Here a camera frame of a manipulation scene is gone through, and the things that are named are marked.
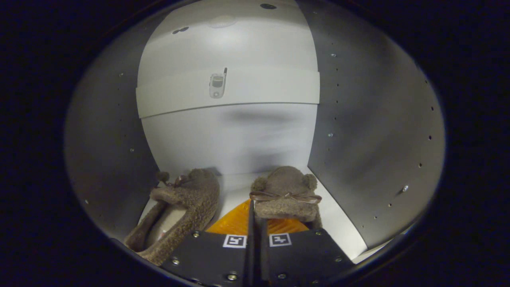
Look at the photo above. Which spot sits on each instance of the brown fluffy shoe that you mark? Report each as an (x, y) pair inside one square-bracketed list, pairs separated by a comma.
[(285, 183), (191, 199)]

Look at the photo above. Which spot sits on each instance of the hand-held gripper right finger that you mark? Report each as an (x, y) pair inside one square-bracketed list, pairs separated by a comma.
[(303, 255)]

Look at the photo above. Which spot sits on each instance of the grey shoe cabinet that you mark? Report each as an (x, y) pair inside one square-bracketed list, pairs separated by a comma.
[(378, 119)]

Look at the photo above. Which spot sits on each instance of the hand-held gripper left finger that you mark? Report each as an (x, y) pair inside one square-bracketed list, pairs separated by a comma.
[(251, 247)]

